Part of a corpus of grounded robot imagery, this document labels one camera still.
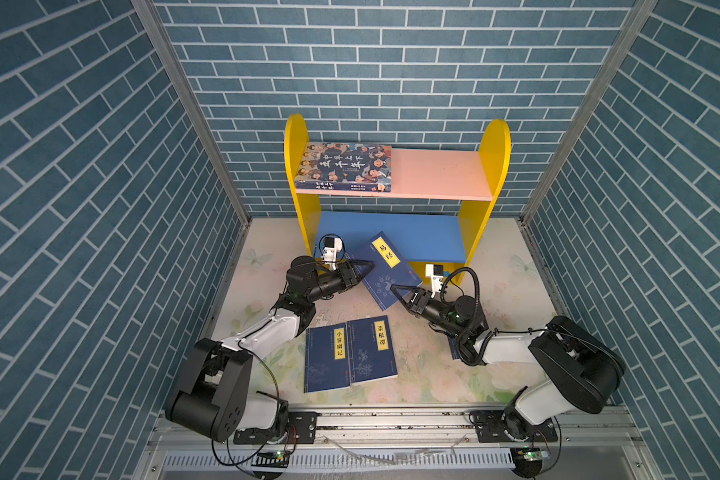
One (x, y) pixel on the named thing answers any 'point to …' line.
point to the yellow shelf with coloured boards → (432, 204)
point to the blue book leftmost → (326, 358)
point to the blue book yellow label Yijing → (390, 269)
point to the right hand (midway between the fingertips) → (390, 288)
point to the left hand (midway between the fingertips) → (372, 270)
